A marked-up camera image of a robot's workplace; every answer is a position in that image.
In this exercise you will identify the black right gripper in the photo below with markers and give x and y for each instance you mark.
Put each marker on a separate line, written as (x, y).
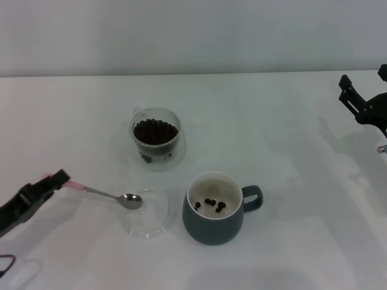
(378, 110)

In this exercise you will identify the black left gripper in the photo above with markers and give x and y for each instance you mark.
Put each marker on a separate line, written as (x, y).
(13, 217)

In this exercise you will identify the dark teal ceramic mug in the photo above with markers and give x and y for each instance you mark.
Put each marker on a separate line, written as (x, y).
(208, 229)

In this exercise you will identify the scooped coffee beans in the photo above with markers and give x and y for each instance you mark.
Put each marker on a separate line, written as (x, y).
(221, 205)

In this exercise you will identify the dark coffee beans pile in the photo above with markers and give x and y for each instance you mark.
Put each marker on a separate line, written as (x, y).
(155, 133)

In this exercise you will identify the silver metal connector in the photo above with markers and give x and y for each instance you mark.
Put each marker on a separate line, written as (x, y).
(382, 149)

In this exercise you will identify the clear glass saucer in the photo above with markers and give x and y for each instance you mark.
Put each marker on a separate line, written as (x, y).
(151, 225)

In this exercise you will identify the clear double-wall glass cup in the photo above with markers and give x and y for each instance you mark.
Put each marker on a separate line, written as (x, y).
(158, 161)

